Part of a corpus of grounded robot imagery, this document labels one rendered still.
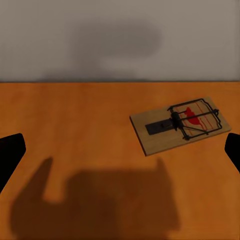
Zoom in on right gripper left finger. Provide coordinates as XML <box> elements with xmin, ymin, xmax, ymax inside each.
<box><xmin>0</xmin><ymin>133</ymin><xmax>26</xmax><ymax>193</ymax></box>

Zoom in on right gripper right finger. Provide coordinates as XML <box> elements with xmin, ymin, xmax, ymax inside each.
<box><xmin>224</xmin><ymin>133</ymin><xmax>240</xmax><ymax>172</ymax></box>

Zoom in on mousetrap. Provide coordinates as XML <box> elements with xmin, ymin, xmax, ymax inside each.
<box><xmin>130</xmin><ymin>96</ymin><xmax>232</xmax><ymax>157</ymax></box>

